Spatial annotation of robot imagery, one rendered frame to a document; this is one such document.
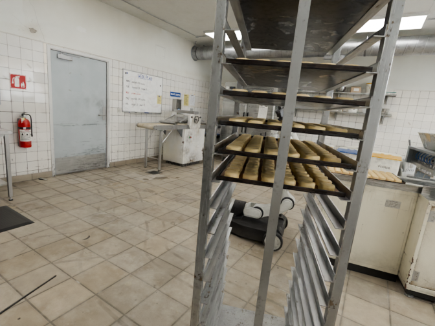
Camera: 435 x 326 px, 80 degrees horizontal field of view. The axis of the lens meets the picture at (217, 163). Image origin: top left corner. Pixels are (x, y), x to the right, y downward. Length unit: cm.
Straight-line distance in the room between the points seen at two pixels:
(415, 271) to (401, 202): 54
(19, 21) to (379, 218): 500
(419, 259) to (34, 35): 527
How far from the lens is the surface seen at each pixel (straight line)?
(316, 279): 112
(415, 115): 680
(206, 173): 82
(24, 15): 496
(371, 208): 263
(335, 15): 98
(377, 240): 274
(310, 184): 87
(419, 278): 273
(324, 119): 142
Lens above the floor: 136
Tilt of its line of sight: 12 degrees down
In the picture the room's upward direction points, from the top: 5 degrees clockwise
